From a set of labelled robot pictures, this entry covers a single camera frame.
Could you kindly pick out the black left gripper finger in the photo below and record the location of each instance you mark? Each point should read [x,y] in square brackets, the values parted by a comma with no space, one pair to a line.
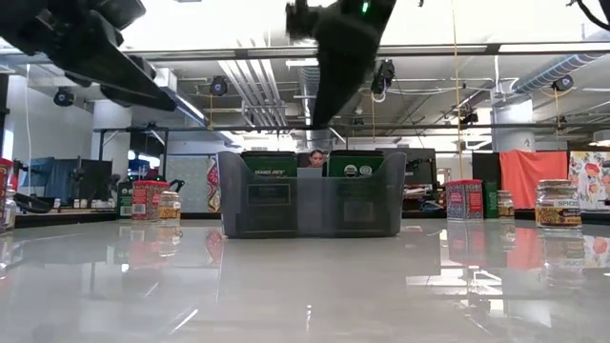
[109,66]
[145,64]

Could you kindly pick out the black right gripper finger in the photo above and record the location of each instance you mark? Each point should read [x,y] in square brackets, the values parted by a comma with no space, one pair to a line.
[336,81]

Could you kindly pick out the green spice tin black lid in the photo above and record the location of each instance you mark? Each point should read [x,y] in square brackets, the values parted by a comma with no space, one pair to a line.
[491,200]
[355,164]
[125,200]
[269,164]

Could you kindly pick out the red patterned spice tin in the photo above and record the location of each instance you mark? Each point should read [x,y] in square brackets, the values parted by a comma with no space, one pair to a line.
[464,200]
[150,200]
[5,171]

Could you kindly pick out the glass spice jar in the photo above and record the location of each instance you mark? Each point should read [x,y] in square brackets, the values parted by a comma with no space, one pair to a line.
[8,212]
[506,207]
[169,207]
[557,212]

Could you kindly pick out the plain white column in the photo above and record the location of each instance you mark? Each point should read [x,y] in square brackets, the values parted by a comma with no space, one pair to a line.
[112,138]

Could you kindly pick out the person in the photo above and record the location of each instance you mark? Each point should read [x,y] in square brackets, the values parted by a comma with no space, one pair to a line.
[317,159]

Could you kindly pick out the grey laptop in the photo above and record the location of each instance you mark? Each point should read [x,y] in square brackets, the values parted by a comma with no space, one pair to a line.
[310,172]

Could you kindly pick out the blue cloth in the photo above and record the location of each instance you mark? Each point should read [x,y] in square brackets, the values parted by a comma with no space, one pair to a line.
[52,178]

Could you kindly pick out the grey patterned partition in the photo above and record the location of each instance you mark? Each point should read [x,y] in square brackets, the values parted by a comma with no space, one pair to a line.
[188,183]

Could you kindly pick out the grey translucent plastic bin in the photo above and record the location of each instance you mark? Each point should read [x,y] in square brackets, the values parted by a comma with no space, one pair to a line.
[312,209]

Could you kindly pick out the colourful patterned cloth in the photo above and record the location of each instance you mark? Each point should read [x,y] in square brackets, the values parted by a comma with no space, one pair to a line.
[213,186]

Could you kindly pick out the black partition panel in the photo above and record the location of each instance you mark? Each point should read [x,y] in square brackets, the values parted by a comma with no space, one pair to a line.
[486,167]

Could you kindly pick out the white column with numeral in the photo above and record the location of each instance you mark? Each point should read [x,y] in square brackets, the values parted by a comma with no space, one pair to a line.
[514,128]

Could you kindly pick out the orange cloth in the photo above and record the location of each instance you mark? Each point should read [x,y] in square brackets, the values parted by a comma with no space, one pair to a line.
[529,176]

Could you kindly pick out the white floral cloth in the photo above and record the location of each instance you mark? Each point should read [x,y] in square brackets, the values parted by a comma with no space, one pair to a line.
[591,181]

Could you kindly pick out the grey round ventilation duct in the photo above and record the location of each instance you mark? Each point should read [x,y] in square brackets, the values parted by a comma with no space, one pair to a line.
[305,105]

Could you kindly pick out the black ceiling camera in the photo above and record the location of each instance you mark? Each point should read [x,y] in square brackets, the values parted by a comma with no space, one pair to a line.
[562,83]
[64,97]
[218,86]
[383,74]

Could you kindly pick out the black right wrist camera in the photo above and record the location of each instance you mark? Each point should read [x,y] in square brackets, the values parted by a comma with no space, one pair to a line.
[302,19]

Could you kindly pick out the black overhead frame beam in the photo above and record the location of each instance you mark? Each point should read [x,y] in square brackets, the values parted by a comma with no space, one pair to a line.
[214,53]

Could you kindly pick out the black table frame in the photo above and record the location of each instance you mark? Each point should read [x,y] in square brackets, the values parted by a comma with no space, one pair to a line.
[71,219]

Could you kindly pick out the silver flexible insulated duct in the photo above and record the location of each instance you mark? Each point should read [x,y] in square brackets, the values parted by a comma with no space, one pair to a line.
[553,71]

